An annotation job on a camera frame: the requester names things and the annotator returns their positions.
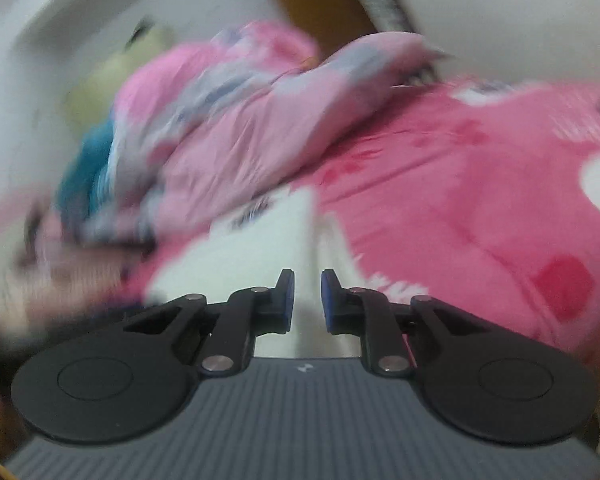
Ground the pink floral bed blanket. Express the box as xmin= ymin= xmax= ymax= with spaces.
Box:
xmin=129 ymin=79 xmax=600 ymax=368

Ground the stack of folded clothes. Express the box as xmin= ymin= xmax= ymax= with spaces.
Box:
xmin=0 ymin=231 xmax=151 ymax=340

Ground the cream white fleece sweater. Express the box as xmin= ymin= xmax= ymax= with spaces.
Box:
xmin=145 ymin=188 xmax=365 ymax=359

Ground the pink patterned duvet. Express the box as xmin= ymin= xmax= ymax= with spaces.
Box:
xmin=54 ymin=19 xmax=451 ymax=252

